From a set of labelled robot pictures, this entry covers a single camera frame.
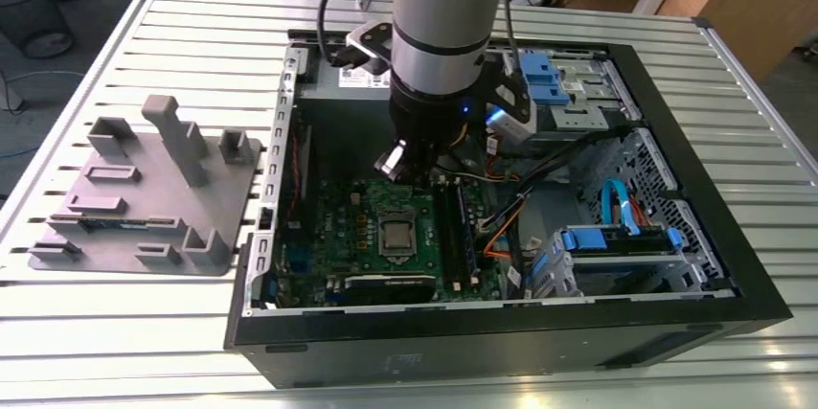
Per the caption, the metal socket cover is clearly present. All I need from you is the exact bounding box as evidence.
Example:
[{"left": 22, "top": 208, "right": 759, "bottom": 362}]
[{"left": 375, "top": 210, "right": 422, "bottom": 258}]

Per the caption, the blue expansion slot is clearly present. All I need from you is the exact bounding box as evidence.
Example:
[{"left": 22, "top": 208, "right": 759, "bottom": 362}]
[{"left": 286, "top": 243, "right": 315, "bottom": 272}]

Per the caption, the silver CPU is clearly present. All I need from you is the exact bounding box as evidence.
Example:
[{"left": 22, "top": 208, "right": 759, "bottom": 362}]
[{"left": 383, "top": 221, "right": 415, "bottom": 251}]

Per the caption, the hard disk in blue carrier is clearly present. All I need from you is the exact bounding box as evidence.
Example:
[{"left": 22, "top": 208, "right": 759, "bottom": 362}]
[{"left": 561, "top": 227, "right": 682, "bottom": 257}]

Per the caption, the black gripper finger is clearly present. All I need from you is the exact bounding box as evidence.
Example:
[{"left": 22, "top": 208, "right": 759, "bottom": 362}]
[
  {"left": 374, "top": 139, "right": 414, "bottom": 183},
  {"left": 411, "top": 140, "right": 443, "bottom": 188}
]

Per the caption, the green motherboard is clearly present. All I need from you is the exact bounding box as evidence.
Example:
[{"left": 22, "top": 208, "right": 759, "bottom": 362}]
[{"left": 274, "top": 159, "right": 506, "bottom": 305}]

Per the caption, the silver drive cage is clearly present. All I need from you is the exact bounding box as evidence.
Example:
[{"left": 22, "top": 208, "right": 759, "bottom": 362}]
[{"left": 498, "top": 50, "right": 645, "bottom": 156}]

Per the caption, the grey camera on black bracket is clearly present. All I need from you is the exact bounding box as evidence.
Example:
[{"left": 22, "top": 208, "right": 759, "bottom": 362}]
[{"left": 344, "top": 19, "right": 395, "bottom": 79}]

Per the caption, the black wire bundle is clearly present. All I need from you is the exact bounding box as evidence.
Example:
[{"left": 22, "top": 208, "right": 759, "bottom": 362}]
[{"left": 478, "top": 126, "right": 641, "bottom": 238}]

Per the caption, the blue flat wire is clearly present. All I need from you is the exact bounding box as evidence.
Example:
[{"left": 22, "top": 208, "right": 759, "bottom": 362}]
[{"left": 602, "top": 178, "right": 645, "bottom": 238}]

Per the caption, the silver camera on black bracket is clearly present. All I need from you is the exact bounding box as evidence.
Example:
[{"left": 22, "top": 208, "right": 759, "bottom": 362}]
[{"left": 478, "top": 57, "right": 539, "bottom": 145}]

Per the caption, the black graphics card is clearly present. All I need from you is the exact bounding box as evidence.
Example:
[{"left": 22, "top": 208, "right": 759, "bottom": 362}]
[{"left": 343, "top": 270, "right": 441, "bottom": 304}]

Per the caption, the grey power supply unit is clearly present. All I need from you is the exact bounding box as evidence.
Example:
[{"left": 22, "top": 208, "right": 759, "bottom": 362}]
[{"left": 296, "top": 50, "right": 395, "bottom": 169}]

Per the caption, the green RAM stick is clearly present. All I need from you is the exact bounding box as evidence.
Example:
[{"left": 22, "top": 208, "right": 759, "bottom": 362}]
[{"left": 48, "top": 214, "right": 179, "bottom": 234}]

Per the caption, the black PC case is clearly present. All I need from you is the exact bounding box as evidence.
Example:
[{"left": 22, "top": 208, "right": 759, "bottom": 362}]
[{"left": 223, "top": 28, "right": 797, "bottom": 389}]

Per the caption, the orange wire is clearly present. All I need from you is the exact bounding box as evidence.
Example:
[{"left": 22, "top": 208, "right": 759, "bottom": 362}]
[{"left": 482, "top": 215, "right": 523, "bottom": 262}]

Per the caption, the black RAM slot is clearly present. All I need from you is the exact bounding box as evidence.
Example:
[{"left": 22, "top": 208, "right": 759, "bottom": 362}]
[
  {"left": 437, "top": 174, "right": 463, "bottom": 291},
  {"left": 454, "top": 174, "right": 482, "bottom": 286}
]

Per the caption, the grey parts rack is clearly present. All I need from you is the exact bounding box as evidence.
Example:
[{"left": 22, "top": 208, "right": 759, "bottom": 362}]
[{"left": 27, "top": 94, "right": 264, "bottom": 278}]

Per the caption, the wooden cabinet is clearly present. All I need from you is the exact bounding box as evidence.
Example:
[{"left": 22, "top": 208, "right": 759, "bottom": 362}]
[{"left": 695, "top": 0, "right": 818, "bottom": 83}]

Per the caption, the yellow wire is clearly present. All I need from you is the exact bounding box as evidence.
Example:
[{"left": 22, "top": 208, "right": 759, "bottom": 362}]
[{"left": 446, "top": 121, "right": 473, "bottom": 151}]

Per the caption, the silver disk bay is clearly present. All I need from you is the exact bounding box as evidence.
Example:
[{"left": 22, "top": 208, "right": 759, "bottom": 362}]
[{"left": 554, "top": 224, "right": 730, "bottom": 298}]

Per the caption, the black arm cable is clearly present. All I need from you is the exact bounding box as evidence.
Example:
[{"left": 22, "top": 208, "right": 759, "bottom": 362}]
[
  {"left": 316, "top": 0, "right": 367, "bottom": 68},
  {"left": 501, "top": 0, "right": 523, "bottom": 63}
]

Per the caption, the blue drive carrier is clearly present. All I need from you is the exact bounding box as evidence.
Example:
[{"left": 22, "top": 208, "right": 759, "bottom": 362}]
[{"left": 521, "top": 52, "right": 573, "bottom": 106}]

